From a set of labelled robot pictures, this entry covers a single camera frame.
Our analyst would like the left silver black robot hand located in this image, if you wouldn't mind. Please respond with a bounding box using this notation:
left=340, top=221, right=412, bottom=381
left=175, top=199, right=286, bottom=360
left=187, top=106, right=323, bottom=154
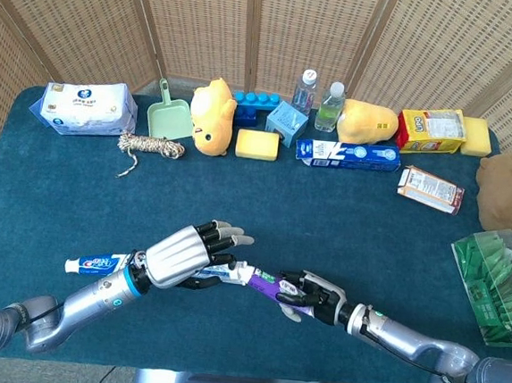
left=133, top=212, right=256, bottom=297

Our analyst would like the yellow sponge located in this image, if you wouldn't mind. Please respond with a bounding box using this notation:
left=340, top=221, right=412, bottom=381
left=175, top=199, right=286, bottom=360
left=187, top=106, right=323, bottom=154
left=234, top=127, right=281, bottom=162
left=458, top=115, right=496, bottom=158

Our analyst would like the orange white small carton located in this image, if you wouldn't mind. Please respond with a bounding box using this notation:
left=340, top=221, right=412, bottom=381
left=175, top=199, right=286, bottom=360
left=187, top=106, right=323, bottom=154
left=394, top=163, right=467, bottom=217

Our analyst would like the blue white toothpaste tube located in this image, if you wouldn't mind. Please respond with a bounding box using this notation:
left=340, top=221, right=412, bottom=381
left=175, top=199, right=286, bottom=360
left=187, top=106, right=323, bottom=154
left=184, top=259, right=239, bottom=288

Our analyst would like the bottle with green label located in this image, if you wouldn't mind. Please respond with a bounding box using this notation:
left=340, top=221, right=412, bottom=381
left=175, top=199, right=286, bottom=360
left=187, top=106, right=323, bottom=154
left=314, top=79, right=348, bottom=134

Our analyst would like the yellow plush toy with tag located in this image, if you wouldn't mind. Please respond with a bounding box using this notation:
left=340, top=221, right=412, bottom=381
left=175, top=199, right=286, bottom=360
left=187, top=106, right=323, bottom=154
left=334, top=97, right=402, bottom=148

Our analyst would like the yellow red snack bag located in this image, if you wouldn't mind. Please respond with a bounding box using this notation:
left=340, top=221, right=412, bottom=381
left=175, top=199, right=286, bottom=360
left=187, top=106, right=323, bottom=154
left=394, top=104, right=469, bottom=158

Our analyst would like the teal table cloth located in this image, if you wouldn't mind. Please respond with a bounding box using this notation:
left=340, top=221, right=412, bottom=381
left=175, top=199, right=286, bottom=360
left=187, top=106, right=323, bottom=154
left=0, top=81, right=512, bottom=383

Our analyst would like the yellow plush duck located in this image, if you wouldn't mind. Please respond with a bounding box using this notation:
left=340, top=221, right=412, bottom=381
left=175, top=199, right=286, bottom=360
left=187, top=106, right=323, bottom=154
left=186, top=75, right=240, bottom=159

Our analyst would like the light blue small box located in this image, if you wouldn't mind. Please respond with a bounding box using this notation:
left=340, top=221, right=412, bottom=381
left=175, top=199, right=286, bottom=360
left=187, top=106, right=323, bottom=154
left=264, top=98, right=311, bottom=150

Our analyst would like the blue toy building block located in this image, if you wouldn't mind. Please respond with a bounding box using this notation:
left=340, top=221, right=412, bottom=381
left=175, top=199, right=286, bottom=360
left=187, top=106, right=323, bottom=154
left=231, top=89, right=281, bottom=129

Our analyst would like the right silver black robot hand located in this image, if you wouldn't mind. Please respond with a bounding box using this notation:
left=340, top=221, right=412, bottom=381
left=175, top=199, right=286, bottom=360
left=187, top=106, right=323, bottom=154
left=273, top=267, right=351, bottom=329

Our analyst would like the white tissue pack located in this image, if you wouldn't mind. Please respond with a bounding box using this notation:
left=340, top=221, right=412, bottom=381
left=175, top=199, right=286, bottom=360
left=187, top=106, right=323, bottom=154
left=26, top=74, right=141, bottom=143

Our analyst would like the green plastic dustpan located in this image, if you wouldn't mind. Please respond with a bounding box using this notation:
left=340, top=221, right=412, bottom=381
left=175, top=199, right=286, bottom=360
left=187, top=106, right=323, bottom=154
left=145, top=77, right=198, bottom=143

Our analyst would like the brown plush toy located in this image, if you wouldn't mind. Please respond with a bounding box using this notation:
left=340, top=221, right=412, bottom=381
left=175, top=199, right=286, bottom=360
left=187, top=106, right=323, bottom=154
left=470, top=151, right=512, bottom=240

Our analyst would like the clear water bottle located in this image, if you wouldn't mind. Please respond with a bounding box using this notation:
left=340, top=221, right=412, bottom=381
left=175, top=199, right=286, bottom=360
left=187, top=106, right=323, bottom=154
left=290, top=67, right=319, bottom=117

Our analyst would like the coiled braided rope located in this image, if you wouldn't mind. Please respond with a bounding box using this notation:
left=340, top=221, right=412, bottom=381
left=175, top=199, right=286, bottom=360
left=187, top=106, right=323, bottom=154
left=113, top=129, right=188, bottom=183

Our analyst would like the purple toothpaste tube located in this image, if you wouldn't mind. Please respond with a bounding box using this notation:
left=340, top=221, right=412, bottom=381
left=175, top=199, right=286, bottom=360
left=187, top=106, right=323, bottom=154
left=229, top=261, right=320, bottom=319

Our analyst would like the blue toothpaste tube red logo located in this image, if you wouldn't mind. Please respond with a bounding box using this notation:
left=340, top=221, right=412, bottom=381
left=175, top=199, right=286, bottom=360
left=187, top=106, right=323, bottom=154
left=63, top=248, right=133, bottom=279

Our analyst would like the blue toothpaste carton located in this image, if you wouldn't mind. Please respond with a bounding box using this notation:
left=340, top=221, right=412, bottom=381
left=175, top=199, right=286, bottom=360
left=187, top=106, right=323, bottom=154
left=293, top=137, right=404, bottom=175

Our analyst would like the wicker folding screen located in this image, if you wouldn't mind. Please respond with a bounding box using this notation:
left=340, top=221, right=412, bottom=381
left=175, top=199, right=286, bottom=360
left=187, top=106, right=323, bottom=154
left=0, top=0, right=512, bottom=206

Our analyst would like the clear box of green packets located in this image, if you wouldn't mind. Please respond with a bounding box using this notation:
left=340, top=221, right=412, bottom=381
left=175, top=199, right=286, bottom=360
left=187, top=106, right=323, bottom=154
left=443, top=224, right=512, bottom=349

